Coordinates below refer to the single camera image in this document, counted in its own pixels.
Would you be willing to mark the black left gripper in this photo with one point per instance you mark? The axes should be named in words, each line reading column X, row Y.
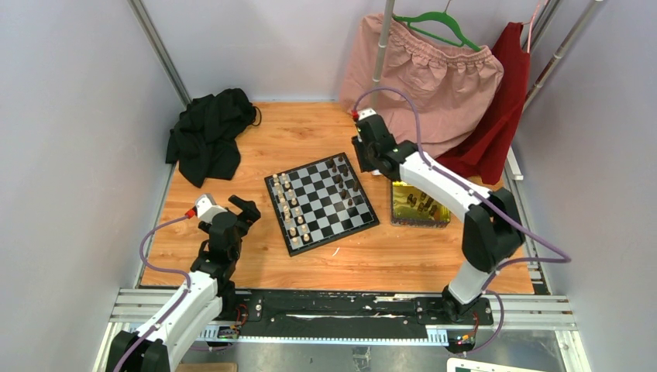
column 249, row 211

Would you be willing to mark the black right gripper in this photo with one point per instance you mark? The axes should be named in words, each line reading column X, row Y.
column 359, row 146

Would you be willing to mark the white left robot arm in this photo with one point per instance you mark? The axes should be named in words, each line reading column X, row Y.
column 206, row 293

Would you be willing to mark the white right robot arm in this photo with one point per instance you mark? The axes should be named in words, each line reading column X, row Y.
column 491, row 224

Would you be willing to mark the white bishop piece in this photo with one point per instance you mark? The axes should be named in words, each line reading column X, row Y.
column 281, row 197

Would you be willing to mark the gold metal tin tray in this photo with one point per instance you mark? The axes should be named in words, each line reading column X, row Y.
column 403, row 215

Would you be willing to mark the black white chessboard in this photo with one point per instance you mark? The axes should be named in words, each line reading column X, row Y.
column 327, row 216

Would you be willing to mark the pink cloth garment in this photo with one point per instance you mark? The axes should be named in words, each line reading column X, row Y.
column 434, row 94

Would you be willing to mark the black cloth garment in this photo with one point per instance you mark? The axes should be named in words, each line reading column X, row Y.
column 203, row 141

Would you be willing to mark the red cloth garment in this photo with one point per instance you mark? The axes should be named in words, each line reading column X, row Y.
column 484, row 152

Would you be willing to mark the silver rack pole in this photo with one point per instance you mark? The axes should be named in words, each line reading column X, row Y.
column 382, row 42

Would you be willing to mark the green clothes hanger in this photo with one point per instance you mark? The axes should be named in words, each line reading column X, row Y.
column 440, row 26

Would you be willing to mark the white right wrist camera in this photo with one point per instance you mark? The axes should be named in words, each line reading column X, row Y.
column 362, row 114

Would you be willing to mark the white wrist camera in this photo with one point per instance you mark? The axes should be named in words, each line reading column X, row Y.
column 362, row 114
column 205, row 209

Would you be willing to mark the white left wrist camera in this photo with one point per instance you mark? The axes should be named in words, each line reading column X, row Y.
column 205, row 209

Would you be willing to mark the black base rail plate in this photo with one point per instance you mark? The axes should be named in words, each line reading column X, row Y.
column 352, row 314

